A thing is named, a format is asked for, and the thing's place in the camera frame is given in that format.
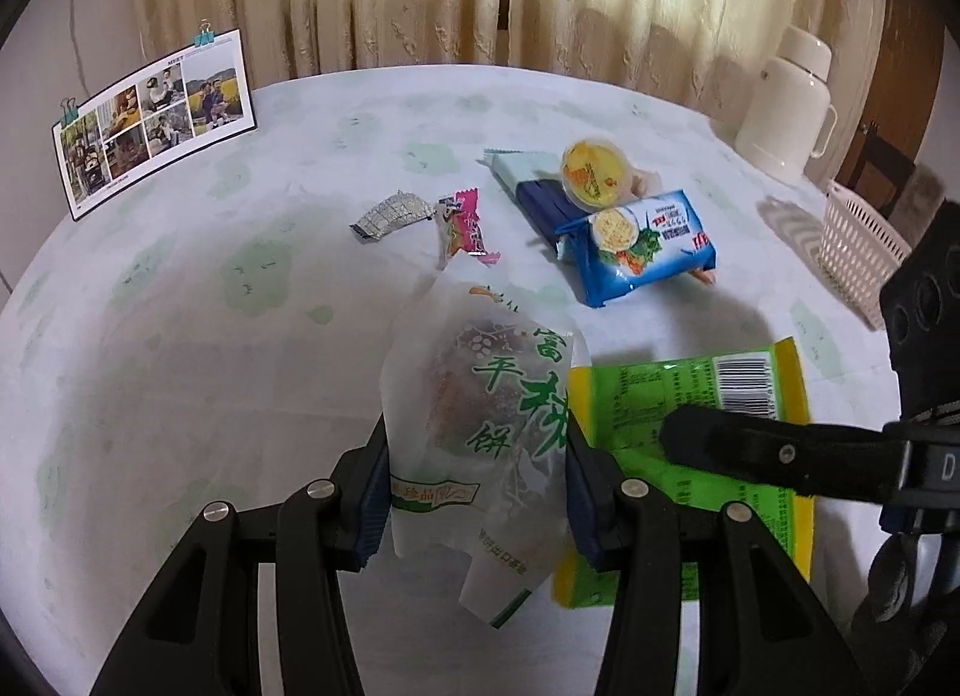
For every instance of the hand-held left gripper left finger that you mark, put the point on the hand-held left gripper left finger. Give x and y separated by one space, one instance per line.
373 508

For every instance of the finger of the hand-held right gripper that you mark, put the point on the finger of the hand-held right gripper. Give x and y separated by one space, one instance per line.
750 448

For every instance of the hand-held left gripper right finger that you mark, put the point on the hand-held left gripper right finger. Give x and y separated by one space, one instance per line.
581 508

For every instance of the white plastic basket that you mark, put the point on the white plastic basket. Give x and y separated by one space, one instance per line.
859 246

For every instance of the green snack packet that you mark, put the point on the green snack packet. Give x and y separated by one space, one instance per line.
637 396

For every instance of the white translucent pastry packet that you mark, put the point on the white translucent pastry packet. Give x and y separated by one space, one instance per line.
480 396

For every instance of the silver patterned snack packet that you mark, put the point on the silver patterned snack packet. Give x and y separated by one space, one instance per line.
394 212

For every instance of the dark blue snack packet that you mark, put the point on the dark blue snack packet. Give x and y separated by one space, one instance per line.
544 205

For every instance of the person's right hand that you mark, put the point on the person's right hand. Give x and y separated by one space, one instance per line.
889 606

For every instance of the wooden chair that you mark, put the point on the wooden chair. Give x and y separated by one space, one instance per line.
892 171

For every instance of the brown wooden door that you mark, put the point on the brown wooden door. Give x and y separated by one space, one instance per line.
907 66

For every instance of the white thermos jug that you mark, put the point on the white thermos jug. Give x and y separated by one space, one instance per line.
787 103

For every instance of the clear wrapped snack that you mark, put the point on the clear wrapped snack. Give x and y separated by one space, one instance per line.
645 184

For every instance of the pink candy packet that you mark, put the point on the pink candy packet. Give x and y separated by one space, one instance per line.
463 227

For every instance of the yellow jelly cup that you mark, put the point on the yellow jelly cup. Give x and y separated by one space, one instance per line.
595 171

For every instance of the photo collage card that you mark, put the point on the photo collage card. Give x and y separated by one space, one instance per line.
150 122

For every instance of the teal binder clip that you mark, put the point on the teal binder clip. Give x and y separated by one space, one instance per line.
70 111
201 36

